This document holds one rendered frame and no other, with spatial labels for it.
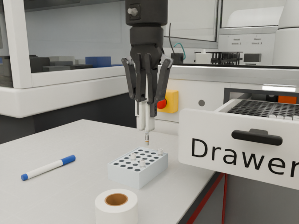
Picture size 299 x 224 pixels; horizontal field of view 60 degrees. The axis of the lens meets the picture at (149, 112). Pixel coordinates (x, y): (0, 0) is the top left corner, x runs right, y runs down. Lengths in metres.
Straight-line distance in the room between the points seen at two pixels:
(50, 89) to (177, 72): 0.51
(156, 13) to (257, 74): 0.36
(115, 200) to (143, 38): 0.32
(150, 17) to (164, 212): 0.38
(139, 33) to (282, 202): 0.64
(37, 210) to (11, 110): 0.58
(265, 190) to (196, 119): 0.45
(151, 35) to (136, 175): 0.29
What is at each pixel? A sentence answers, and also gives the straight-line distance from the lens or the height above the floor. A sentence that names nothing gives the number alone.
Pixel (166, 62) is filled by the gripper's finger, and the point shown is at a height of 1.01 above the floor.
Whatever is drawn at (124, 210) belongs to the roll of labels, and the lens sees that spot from 0.42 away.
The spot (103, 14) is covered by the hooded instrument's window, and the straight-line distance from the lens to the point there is 1.37.
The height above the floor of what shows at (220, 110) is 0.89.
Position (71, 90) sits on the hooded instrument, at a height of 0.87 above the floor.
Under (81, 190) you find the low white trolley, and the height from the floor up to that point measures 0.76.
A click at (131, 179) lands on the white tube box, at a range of 0.55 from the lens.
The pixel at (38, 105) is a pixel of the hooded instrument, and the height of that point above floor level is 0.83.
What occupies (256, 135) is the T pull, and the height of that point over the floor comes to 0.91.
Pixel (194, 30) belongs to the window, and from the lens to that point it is 0.86.
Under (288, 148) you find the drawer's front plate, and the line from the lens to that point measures 0.47.
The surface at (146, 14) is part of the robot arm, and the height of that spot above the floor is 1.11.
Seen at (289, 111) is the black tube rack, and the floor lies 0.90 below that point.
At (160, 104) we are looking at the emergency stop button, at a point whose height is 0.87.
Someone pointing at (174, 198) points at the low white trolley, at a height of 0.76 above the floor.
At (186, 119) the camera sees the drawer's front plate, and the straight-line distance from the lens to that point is 0.50.
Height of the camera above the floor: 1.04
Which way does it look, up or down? 13 degrees down
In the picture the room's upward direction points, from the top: straight up
